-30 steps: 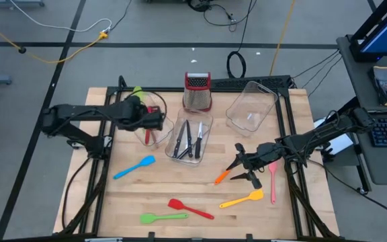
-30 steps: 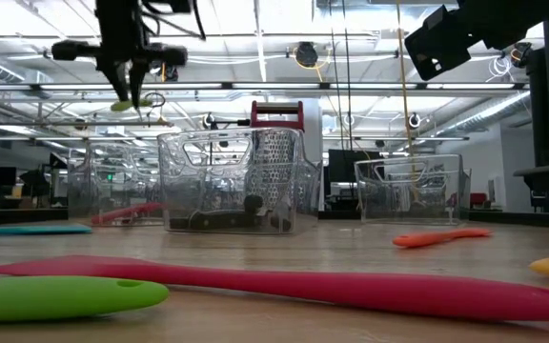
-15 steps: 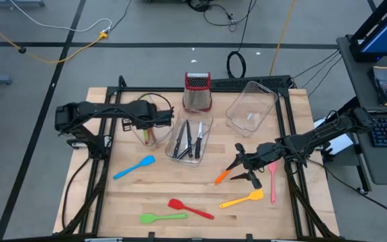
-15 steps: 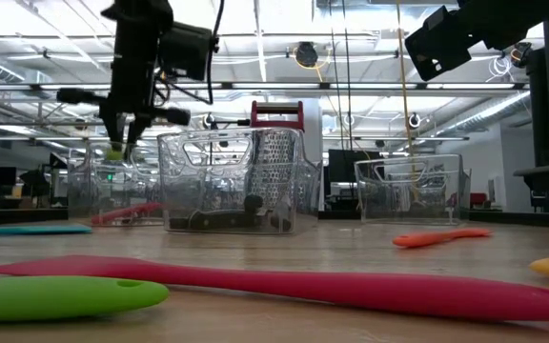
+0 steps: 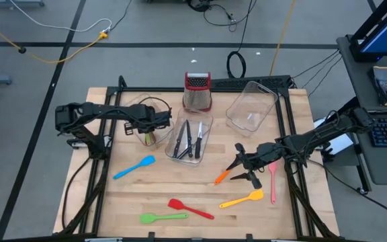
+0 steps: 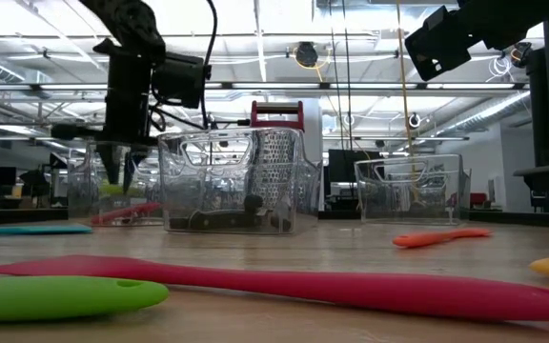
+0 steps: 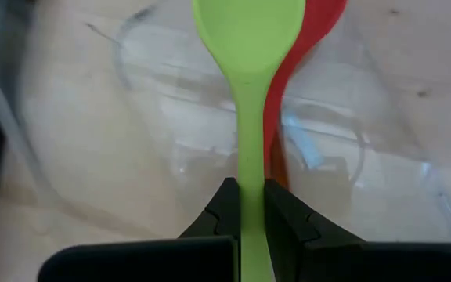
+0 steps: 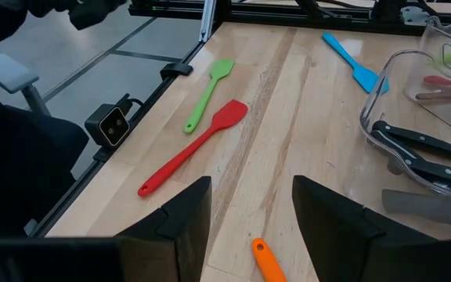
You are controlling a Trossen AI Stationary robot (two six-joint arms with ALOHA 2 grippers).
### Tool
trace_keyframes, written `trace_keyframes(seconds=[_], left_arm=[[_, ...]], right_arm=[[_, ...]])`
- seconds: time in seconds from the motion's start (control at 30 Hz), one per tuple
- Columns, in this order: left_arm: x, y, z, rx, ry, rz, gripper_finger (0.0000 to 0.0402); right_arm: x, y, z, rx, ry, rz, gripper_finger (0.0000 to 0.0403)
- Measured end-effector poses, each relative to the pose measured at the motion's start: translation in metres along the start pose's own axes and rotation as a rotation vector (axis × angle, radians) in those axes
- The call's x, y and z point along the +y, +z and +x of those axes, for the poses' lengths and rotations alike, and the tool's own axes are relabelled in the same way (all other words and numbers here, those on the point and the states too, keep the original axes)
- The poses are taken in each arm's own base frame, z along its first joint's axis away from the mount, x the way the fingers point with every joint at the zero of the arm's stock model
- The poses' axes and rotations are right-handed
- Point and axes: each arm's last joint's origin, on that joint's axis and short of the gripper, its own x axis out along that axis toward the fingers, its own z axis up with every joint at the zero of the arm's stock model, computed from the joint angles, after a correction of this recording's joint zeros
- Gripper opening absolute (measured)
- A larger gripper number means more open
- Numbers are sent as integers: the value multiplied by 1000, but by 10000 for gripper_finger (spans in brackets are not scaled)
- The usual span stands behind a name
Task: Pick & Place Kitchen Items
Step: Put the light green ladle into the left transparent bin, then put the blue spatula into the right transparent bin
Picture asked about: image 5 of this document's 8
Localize black arm base cable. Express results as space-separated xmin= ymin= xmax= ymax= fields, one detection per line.
xmin=60 ymin=156 xmax=92 ymax=231

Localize white floor cable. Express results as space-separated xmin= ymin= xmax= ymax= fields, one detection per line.
xmin=9 ymin=0 xmax=114 ymax=34

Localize green silicone spatula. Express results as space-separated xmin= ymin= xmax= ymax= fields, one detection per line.
xmin=140 ymin=212 xmax=189 ymax=225

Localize clear plastic bin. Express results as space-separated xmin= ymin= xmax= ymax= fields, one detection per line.
xmin=165 ymin=108 xmax=214 ymax=166
xmin=121 ymin=93 xmax=175 ymax=149
xmin=225 ymin=80 xmax=279 ymax=138

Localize yellow floor extension cable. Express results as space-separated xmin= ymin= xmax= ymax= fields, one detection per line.
xmin=0 ymin=13 xmax=110 ymax=65

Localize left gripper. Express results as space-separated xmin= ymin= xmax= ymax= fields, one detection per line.
xmin=123 ymin=103 xmax=173 ymax=136

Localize grey black work gloves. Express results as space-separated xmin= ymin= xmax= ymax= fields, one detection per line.
xmin=369 ymin=65 xmax=387 ymax=108

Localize grey side desk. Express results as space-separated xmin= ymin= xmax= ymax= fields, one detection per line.
xmin=336 ymin=33 xmax=387 ymax=112

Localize small black paring knife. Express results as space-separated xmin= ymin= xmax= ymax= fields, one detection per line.
xmin=194 ymin=121 xmax=204 ymax=160

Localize yellow hanging cable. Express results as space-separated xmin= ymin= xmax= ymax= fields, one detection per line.
xmin=269 ymin=0 xmax=297 ymax=77

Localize computer monitor blue screen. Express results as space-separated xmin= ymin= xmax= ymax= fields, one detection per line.
xmin=349 ymin=0 xmax=387 ymax=63

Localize black power strip cables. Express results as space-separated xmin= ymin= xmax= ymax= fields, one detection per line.
xmin=290 ymin=49 xmax=343 ymax=98

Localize yellow silicone spatula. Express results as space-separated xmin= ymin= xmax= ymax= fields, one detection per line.
xmin=218 ymin=189 xmax=265 ymax=209

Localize red silicone spatula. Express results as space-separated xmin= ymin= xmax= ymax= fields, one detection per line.
xmin=167 ymin=198 xmax=215 ymax=220

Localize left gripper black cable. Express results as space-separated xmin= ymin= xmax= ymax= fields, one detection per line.
xmin=138 ymin=96 xmax=173 ymax=115

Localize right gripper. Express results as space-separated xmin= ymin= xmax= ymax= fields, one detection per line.
xmin=226 ymin=143 xmax=286 ymax=190

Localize long slim black knife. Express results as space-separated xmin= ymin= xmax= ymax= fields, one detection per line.
xmin=185 ymin=119 xmax=194 ymax=159

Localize black coiled hanging cable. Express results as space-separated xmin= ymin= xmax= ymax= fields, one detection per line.
xmin=226 ymin=0 xmax=259 ymax=79

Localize black desk stand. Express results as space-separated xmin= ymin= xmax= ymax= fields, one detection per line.
xmin=331 ymin=96 xmax=373 ymax=196

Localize black power strip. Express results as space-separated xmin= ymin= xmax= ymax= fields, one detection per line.
xmin=210 ymin=75 xmax=294 ymax=90

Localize grey keyboard desk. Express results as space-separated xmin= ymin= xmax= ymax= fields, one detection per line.
xmin=349 ymin=110 xmax=387 ymax=186

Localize red steel box grater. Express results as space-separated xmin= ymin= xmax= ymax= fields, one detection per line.
xmin=182 ymin=71 xmax=214 ymax=113

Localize black cable tangle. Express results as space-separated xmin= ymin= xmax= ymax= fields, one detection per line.
xmin=186 ymin=0 xmax=248 ymax=33

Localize thin black floor cable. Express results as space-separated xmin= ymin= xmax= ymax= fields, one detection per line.
xmin=109 ymin=0 xmax=133 ymax=32

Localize blue silicone spatula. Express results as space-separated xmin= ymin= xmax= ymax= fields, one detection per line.
xmin=113 ymin=155 xmax=157 ymax=181

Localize orange silicone spatula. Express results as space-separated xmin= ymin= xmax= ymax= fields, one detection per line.
xmin=214 ymin=169 xmax=232 ymax=186

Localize black riveted handle knife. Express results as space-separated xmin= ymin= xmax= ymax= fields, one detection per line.
xmin=173 ymin=120 xmax=187 ymax=159

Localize pink silicone spatula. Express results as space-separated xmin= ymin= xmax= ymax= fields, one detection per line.
xmin=268 ymin=160 xmax=279 ymax=205

